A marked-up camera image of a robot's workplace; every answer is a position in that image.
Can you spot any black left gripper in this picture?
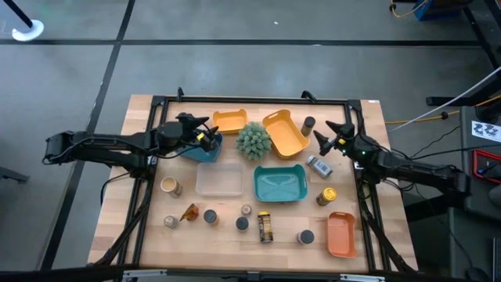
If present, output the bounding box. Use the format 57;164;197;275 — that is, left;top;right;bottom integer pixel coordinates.
175;112;220;153

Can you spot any silver-lid labelled spice jar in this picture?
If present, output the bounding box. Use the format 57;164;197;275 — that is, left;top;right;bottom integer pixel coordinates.
305;154;334;180

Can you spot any white round stand base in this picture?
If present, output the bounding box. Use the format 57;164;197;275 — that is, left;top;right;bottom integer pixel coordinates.
10;18;45;42

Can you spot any orange plastic bin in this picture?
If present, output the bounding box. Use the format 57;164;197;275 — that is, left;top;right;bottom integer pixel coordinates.
326;211;358;259

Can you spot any white marker sticker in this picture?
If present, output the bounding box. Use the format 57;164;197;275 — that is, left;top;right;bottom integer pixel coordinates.
471;120;501;143

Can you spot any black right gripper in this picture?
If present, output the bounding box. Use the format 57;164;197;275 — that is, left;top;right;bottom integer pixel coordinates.
312;120;367;161

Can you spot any red-framed black device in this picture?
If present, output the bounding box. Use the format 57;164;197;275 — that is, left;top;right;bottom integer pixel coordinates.
470;148;501;185

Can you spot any small yellow plastic bin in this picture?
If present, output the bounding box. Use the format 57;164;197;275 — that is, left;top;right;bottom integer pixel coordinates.
212;108;249;136

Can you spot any white cable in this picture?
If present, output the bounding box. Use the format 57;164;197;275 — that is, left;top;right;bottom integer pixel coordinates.
388;65;501;133

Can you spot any black desk leg frame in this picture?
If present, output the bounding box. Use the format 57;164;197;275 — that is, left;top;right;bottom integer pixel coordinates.
425;0;501;107

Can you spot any yellow-lid dark-label spice jar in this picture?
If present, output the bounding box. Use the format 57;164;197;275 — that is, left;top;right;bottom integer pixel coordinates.
257;211;275;244

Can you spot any black camera-side beam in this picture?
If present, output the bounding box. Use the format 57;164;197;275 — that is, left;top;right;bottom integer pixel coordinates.
0;265;501;282

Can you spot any large tan-lid spice jar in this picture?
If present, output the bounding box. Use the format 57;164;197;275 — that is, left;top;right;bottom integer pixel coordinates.
160;175;183;198

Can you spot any dark blue plastic bin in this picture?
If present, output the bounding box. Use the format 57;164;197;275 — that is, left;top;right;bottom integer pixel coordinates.
178;131;225;164

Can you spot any large yellow plastic bin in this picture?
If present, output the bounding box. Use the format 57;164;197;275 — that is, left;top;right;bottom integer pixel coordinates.
261;108;312;161

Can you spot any blue box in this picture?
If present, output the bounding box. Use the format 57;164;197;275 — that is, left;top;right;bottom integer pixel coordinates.
413;0;473;21

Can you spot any clear plastic bin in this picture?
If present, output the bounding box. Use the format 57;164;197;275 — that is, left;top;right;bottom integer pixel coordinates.
194;161;246;197

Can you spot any black stand pole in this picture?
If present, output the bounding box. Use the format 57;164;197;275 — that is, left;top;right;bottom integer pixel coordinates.
2;0;34;29

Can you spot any silver aluminium bracket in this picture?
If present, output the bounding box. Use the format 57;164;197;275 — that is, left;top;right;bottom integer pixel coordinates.
122;269;168;281
339;273;387;282

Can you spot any black aluminium table frame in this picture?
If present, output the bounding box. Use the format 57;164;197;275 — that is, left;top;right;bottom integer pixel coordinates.
88;86;418;275

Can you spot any grey floor object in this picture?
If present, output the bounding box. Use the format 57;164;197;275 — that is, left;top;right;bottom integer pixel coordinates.
0;165;31;184

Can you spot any yellow floor cable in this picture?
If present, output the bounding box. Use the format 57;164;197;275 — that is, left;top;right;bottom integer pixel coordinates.
385;95;501;125

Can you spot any yellow looped cable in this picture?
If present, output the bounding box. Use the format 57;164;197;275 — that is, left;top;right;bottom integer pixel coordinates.
389;0;430;19

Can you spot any teal plastic bin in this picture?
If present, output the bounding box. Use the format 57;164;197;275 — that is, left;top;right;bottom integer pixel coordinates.
253;164;309;204

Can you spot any green succulent plant in pot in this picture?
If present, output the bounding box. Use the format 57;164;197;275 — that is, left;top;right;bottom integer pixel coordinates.
235;121;273;161

